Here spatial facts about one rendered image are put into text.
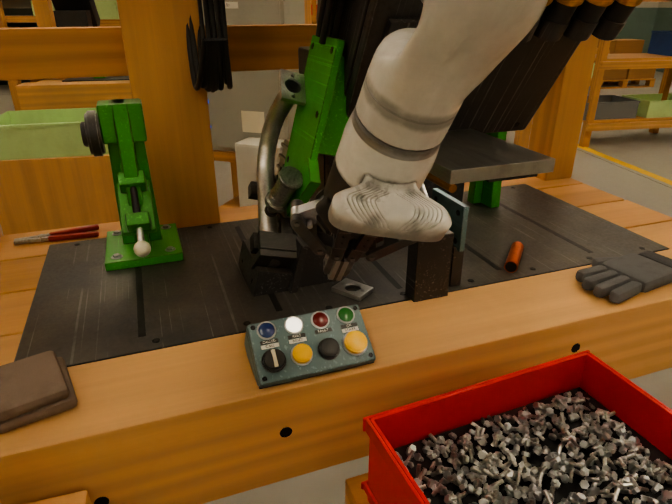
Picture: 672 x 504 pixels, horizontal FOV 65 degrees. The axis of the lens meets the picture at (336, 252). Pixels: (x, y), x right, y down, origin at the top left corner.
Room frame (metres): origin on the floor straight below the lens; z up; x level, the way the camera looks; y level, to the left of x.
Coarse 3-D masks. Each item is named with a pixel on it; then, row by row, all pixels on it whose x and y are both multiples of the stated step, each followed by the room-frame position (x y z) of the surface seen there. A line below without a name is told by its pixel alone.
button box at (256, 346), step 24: (312, 312) 0.58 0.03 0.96; (336, 312) 0.58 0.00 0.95; (360, 312) 0.59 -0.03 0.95; (288, 336) 0.54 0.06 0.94; (312, 336) 0.55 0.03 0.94; (336, 336) 0.55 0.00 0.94; (288, 360) 0.52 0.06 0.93; (312, 360) 0.52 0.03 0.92; (336, 360) 0.53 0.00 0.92; (360, 360) 0.53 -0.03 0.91; (264, 384) 0.49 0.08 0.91
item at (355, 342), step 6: (348, 336) 0.55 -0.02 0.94; (354, 336) 0.55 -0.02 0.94; (360, 336) 0.55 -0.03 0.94; (348, 342) 0.54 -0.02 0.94; (354, 342) 0.54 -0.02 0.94; (360, 342) 0.54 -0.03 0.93; (366, 342) 0.55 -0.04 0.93; (348, 348) 0.54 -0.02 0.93; (354, 348) 0.54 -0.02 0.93; (360, 348) 0.54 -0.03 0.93
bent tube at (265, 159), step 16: (288, 80) 0.84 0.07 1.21; (304, 80) 0.85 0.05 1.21; (288, 96) 0.81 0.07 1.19; (304, 96) 0.83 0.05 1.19; (272, 112) 0.86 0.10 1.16; (288, 112) 0.86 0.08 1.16; (272, 128) 0.87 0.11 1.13; (272, 144) 0.88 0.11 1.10; (272, 160) 0.87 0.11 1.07; (272, 176) 0.85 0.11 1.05; (272, 224) 0.78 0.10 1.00
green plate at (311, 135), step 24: (312, 48) 0.85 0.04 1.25; (336, 48) 0.76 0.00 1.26; (312, 72) 0.83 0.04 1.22; (336, 72) 0.76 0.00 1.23; (312, 96) 0.80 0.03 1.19; (336, 96) 0.78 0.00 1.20; (312, 120) 0.78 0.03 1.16; (336, 120) 0.78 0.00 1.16; (312, 144) 0.75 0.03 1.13; (336, 144) 0.78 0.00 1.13
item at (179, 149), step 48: (144, 0) 1.04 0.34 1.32; (192, 0) 1.06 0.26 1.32; (144, 48) 1.03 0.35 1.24; (576, 48) 1.38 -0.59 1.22; (144, 96) 1.03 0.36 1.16; (192, 96) 1.06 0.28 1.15; (576, 96) 1.39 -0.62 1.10; (192, 144) 1.05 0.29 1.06; (576, 144) 1.40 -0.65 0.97; (192, 192) 1.05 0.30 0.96
